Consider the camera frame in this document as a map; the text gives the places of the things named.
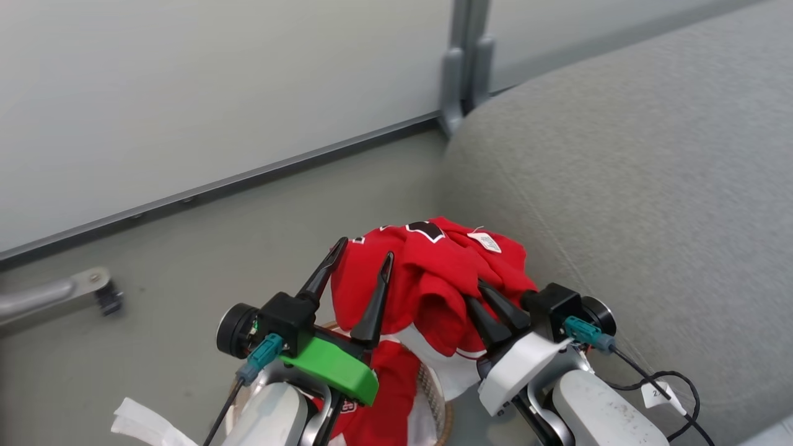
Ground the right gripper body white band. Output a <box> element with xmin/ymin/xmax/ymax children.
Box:
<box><xmin>476</xmin><ymin>331</ymin><xmax>576</xmax><ymax>417</ymax></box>

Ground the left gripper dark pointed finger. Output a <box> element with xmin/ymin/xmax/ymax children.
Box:
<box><xmin>296</xmin><ymin>237</ymin><xmax>349</xmax><ymax>304</ymax></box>
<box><xmin>349</xmin><ymin>251</ymin><xmax>395</xmax><ymax>348</ymax></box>

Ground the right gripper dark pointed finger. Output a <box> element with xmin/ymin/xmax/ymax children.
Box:
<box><xmin>465</xmin><ymin>295</ymin><xmax>514</xmax><ymax>349</ymax></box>
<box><xmin>476</xmin><ymin>278</ymin><xmax>533</xmax><ymax>333</ymax></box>

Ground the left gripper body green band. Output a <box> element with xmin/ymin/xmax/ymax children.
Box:
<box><xmin>280</xmin><ymin>327</ymin><xmax>379</xmax><ymax>408</ymax></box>

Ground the red and white jersey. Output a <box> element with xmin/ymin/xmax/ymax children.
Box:
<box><xmin>313</xmin><ymin>216</ymin><xmax>538</xmax><ymax>446</ymax></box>

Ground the woven laundry basket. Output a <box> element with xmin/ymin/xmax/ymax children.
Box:
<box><xmin>226</xmin><ymin>319</ymin><xmax>454</xmax><ymax>446</ymax></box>

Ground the grey fabric sofa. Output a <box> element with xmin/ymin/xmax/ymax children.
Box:
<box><xmin>437</xmin><ymin>0</ymin><xmax>793</xmax><ymax>446</ymax></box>

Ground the white fabric strip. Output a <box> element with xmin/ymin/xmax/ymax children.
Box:
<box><xmin>111</xmin><ymin>396</ymin><xmax>200</xmax><ymax>446</ymax></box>

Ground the grey metal leg with caster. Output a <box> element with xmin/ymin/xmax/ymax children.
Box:
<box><xmin>0</xmin><ymin>266</ymin><xmax>125</xmax><ymax>338</ymax></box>

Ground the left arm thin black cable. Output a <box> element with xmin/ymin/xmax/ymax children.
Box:
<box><xmin>203</xmin><ymin>333</ymin><xmax>287</xmax><ymax>446</ymax></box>

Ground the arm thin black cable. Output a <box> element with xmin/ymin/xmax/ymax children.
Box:
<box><xmin>203</xmin><ymin>333</ymin><xmax>287</xmax><ymax>446</ymax></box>
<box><xmin>563</xmin><ymin>316</ymin><xmax>717</xmax><ymax>446</ymax></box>

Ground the dark grey baseboard rail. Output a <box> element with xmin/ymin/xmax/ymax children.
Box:
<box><xmin>0</xmin><ymin>0</ymin><xmax>772</xmax><ymax>268</ymax></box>

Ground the white cable tag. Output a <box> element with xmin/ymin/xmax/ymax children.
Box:
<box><xmin>640</xmin><ymin>380</ymin><xmax>688</xmax><ymax>416</ymax></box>

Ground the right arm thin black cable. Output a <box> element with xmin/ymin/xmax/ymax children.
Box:
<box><xmin>563</xmin><ymin>316</ymin><xmax>717</xmax><ymax>446</ymax></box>

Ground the grey metal partition post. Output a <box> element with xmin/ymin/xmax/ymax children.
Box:
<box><xmin>438</xmin><ymin>0</ymin><xmax>496</xmax><ymax>139</ymax></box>

